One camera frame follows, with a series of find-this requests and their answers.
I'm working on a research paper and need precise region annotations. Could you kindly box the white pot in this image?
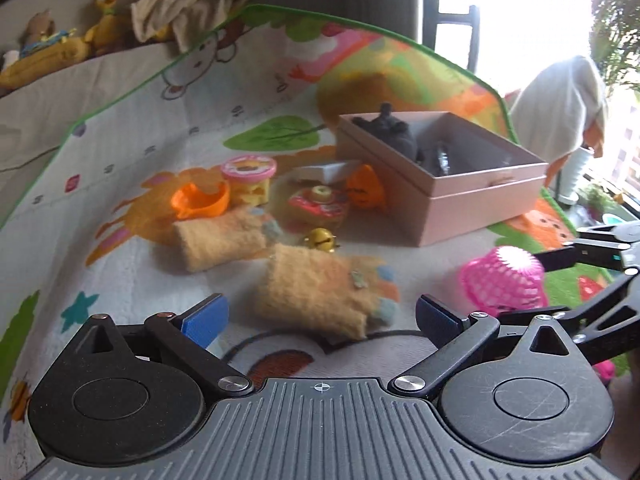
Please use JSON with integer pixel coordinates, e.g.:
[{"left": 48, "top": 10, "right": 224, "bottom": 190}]
[{"left": 557, "top": 147, "right": 596, "bottom": 206}]

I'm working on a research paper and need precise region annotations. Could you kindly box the dark window frame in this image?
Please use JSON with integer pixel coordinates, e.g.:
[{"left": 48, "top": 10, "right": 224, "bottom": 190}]
[{"left": 420, "top": 0, "right": 483, "bottom": 71}]

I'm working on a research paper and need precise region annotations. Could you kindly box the pink yellow toy camera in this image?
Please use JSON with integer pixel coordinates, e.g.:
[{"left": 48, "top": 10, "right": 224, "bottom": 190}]
[{"left": 287, "top": 185, "right": 348, "bottom": 222}]

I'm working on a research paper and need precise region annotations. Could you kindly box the yellow bell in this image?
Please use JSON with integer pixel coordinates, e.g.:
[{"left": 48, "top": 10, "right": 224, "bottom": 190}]
[{"left": 306, "top": 227, "right": 341, "bottom": 253}]

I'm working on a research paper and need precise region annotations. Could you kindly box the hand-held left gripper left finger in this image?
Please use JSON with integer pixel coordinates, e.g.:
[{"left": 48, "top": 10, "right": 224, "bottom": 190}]
[{"left": 75, "top": 294, "right": 254, "bottom": 400}]

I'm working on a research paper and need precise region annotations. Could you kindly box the orange fuzzy glove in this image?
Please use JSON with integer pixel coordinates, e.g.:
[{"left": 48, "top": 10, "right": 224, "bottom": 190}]
[
  {"left": 252, "top": 245, "right": 401, "bottom": 342},
  {"left": 172, "top": 208, "right": 283, "bottom": 273}
]

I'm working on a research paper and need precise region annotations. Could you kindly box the black plush toy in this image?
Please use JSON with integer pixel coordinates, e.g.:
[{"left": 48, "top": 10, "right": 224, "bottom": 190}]
[{"left": 352, "top": 102, "right": 426, "bottom": 163}]

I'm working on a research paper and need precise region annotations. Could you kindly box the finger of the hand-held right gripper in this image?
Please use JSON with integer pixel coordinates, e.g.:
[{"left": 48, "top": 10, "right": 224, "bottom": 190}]
[
  {"left": 536, "top": 220, "right": 640, "bottom": 273},
  {"left": 497, "top": 272, "right": 640, "bottom": 336}
]

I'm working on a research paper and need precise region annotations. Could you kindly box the yellow plush pillow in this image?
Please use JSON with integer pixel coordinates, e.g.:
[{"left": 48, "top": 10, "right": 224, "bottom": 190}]
[{"left": 0, "top": 35, "right": 93, "bottom": 88}]

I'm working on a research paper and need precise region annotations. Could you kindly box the dark shiny packet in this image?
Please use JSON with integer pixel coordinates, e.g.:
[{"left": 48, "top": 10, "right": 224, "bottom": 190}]
[{"left": 425, "top": 142, "right": 456, "bottom": 176}]

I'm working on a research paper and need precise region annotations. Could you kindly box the tall green plant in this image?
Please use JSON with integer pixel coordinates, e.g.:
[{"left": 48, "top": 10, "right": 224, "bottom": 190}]
[{"left": 590, "top": 0, "right": 640, "bottom": 86}]

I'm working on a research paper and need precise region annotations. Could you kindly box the white draped cloth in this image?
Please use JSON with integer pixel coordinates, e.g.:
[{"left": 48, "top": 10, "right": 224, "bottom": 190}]
[{"left": 507, "top": 55, "right": 608, "bottom": 161}]

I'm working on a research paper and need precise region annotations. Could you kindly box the pink cardboard box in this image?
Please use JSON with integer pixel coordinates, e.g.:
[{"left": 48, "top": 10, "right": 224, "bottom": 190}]
[{"left": 334, "top": 110, "right": 551, "bottom": 248}]

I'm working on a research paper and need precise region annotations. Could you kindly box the small potted plant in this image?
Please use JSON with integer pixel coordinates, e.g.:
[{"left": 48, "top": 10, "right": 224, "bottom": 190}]
[{"left": 580, "top": 185, "right": 621, "bottom": 221}]

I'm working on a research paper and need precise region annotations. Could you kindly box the cream cloth pile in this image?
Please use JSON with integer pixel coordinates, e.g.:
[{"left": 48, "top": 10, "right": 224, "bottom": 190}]
[{"left": 131, "top": 0, "right": 261, "bottom": 53}]

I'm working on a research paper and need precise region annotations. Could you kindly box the orange round toy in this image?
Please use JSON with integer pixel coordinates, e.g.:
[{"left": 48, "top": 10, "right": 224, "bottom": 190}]
[{"left": 346, "top": 164, "right": 387, "bottom": 212}]

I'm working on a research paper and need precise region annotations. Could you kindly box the brown teddy bear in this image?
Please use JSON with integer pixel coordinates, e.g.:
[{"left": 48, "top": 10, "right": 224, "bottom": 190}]
[{"left": 20, "top": 10, "right": 57, "bottom": 48}]

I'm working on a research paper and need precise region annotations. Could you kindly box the pink mesh basket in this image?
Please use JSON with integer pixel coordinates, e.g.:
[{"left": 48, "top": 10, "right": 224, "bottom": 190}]
[{"left": 460, "top": 246, "right": 550, "bottom": 318}]

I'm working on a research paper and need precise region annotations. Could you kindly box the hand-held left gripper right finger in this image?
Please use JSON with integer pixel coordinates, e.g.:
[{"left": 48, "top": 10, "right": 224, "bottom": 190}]
[{"left": 391, "top": 295, "right": 581, "bottom": 400}]

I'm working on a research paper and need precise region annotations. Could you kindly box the colourful cartoon play mat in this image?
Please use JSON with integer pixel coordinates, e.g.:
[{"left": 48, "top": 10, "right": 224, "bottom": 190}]
[{"left": 0, "top": 4, "right": 633, "bottom": 480}]

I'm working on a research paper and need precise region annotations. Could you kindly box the yellow jar with pink lid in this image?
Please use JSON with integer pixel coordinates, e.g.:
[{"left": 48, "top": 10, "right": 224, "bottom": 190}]
[{"left": 221, "top": 156, "right": 277, "bottom": 206}]

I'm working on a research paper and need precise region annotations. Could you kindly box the grey usb hub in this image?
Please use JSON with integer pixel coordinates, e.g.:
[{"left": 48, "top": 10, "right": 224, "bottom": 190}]
[{"left": 287, "top": 161, "right": 361, "bottom": 186}]

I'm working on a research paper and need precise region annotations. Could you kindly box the small orange pumpkin toy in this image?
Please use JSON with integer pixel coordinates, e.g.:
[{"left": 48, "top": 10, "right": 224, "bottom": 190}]
[{"left": 170, "top": 180, "right": 232, "bottom": 221}]

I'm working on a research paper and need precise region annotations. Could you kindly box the yellow duck plush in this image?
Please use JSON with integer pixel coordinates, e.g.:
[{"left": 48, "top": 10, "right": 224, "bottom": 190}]
[{"left": 82, "top": 0, "right": 133, "bottom": 57}]

